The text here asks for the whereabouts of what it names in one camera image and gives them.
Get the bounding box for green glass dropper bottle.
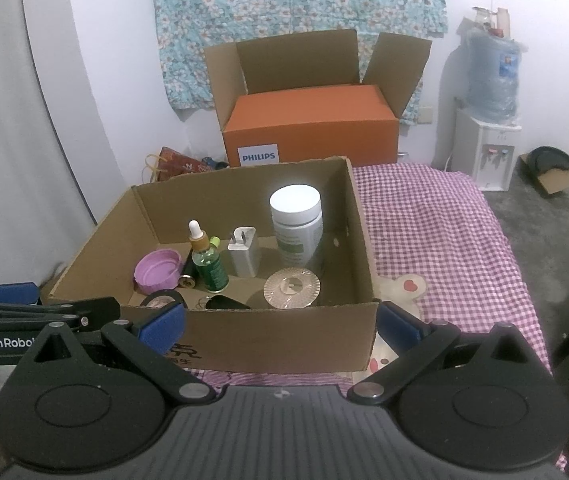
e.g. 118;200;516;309
188;220;230;294

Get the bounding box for small cardboard piece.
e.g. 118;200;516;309
519;152;569;198

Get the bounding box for black key fob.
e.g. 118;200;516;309
198;296;251;312

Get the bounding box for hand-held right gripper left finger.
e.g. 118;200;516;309
32;301;216;405

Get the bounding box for white leaning panel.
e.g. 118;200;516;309
0;0;132;286

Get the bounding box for blue water bottle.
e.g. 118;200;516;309
465;25;524;123

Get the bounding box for purple checked cloth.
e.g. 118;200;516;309
184;162;567;471

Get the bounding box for black tape roll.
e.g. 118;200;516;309
139;288;188;310

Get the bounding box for purple plastic lid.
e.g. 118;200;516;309
133;250;184;293

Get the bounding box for large open cardboard box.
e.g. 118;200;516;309
203;29;433;166

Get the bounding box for white plastic bottle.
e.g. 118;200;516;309
269;185;325;267

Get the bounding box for floral blue cloth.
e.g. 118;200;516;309
152;0;450;126

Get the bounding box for brown cardboard box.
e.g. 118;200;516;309
47;156;381;375

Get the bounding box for red printed bag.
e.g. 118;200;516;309
143;146;215;183

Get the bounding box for white water dispenser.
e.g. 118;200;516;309
451;107;522;193

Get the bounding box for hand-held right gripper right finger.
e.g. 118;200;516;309
347;301;537;406

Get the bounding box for black round pan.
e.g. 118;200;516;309
521;146;569;177

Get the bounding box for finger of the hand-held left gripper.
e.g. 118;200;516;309
0;284;40;307
0;297;121;333

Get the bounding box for white charger plug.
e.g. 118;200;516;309
227;226;261;279

